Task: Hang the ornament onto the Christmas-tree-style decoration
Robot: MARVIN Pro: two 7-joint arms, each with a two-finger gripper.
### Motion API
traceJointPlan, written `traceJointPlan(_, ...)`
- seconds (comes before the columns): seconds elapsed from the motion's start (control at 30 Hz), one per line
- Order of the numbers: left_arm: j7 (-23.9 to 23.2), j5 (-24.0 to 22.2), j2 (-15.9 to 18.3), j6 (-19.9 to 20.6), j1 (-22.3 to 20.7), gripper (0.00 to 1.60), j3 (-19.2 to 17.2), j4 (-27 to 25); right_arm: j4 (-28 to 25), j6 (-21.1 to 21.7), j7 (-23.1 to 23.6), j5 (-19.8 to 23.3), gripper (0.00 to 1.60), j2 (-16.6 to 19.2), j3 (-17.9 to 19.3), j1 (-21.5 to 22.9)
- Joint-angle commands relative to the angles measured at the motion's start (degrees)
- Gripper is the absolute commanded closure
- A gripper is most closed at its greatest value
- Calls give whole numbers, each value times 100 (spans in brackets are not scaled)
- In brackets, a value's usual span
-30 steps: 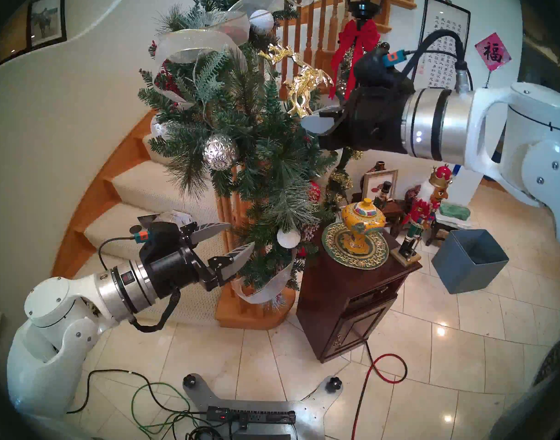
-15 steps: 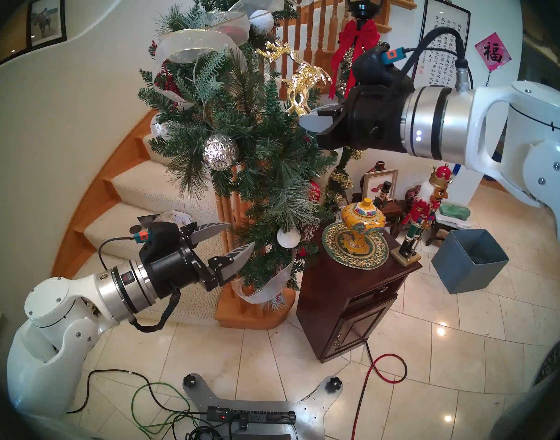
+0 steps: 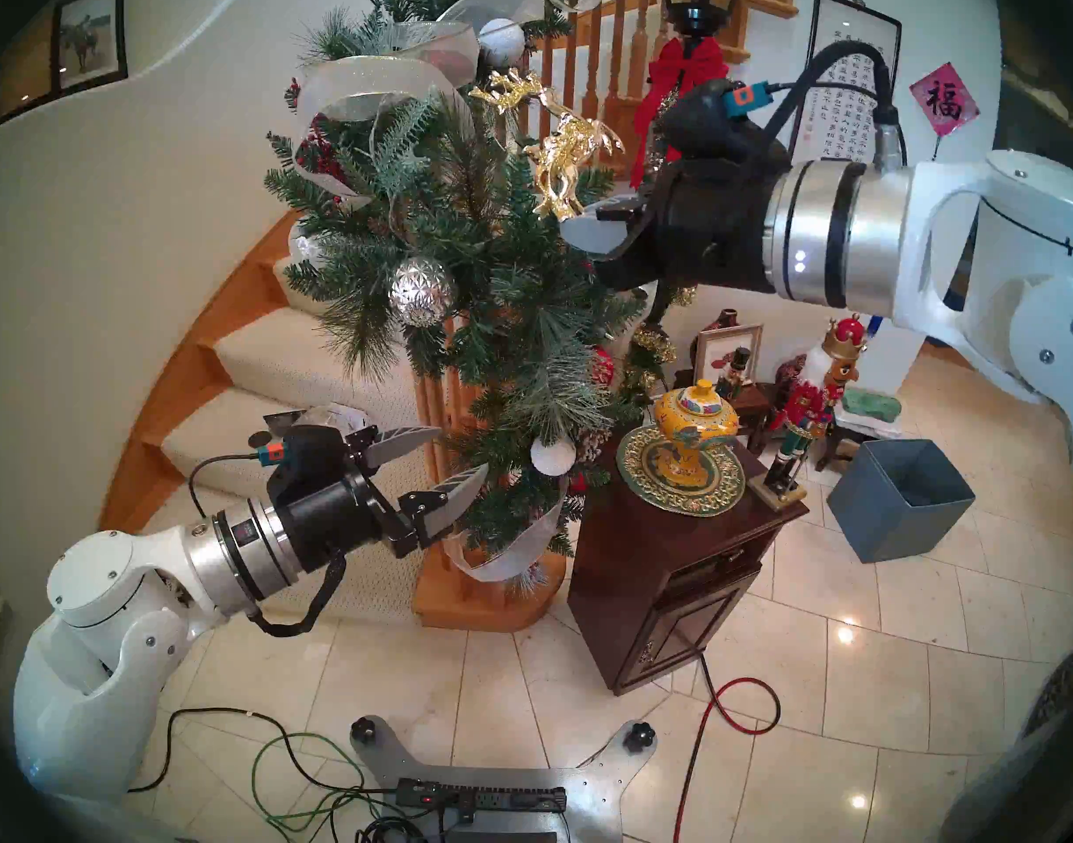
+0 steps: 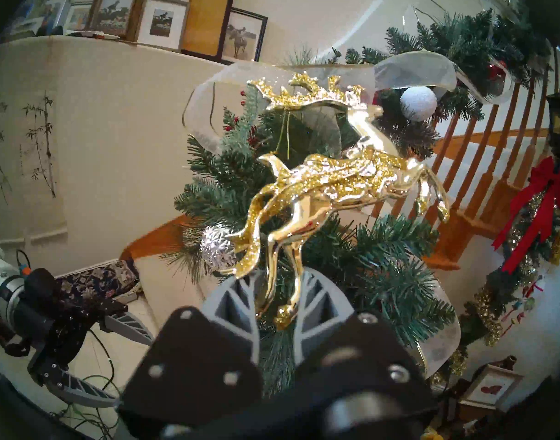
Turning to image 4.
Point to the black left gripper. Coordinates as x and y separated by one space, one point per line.
60 324

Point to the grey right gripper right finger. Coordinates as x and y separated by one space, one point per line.
353 365

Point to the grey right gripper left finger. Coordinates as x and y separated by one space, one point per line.
197 370

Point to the gold glitter reindeer ornament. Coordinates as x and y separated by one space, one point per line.
335 182

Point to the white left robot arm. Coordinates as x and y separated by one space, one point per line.
0 278

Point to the green pine Christmas garland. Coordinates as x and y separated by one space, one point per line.
385 260

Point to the silver faceted ball ornament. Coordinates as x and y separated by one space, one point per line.
218 249

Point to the gold bell ornament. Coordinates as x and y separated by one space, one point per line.
558 246

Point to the white glitter ball ornament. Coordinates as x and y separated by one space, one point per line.
418 103

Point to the red ball ornament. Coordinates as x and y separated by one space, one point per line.
497 72

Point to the dark patterned rug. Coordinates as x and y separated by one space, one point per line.
96 281

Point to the sheer white gold-edged ribbon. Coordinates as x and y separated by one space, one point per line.
440 333
413 70

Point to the dark red vase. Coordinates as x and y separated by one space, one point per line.
504 362

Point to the wooden stair balustrade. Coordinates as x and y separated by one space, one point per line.
481 168

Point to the red berry cluster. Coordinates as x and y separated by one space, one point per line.
243 127

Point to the red velvet bow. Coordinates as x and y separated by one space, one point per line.
543 200

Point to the framed horse rider photo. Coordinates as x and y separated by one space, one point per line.
241 33

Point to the white framed horse photo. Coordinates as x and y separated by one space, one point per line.
163 22

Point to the small silver framed photo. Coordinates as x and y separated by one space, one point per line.
78 17

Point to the brown framed horse photo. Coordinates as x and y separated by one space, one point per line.
115 10

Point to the grey framed person photo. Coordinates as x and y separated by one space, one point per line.
41 15

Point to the brown framed picture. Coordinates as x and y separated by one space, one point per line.
206 17

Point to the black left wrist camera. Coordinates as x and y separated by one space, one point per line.
41 283

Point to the small silver picture frame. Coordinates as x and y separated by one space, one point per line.
491 386

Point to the lamp post garland with tinsel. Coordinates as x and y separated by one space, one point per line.
500 288

